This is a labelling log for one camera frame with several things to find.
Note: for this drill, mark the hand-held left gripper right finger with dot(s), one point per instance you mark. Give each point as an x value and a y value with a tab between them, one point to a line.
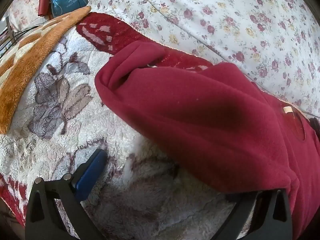
240	217

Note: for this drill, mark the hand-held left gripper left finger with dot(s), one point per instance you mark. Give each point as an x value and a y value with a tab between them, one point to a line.
90	175

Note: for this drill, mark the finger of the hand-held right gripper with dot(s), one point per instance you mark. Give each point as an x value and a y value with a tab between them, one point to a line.
315	127

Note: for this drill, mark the dark red fleece garment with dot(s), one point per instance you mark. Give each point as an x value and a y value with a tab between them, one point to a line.
200	120

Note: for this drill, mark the white and red plush blanket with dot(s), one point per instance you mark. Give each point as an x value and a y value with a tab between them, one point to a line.
105	135

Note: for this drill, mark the orange plush blanket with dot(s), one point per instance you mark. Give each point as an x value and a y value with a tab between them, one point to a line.
27	57

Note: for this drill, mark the white floral quilt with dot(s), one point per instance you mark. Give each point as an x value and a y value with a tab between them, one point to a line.
212	22

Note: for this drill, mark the floral bed sheet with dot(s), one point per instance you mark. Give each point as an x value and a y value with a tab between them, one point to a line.
26	5

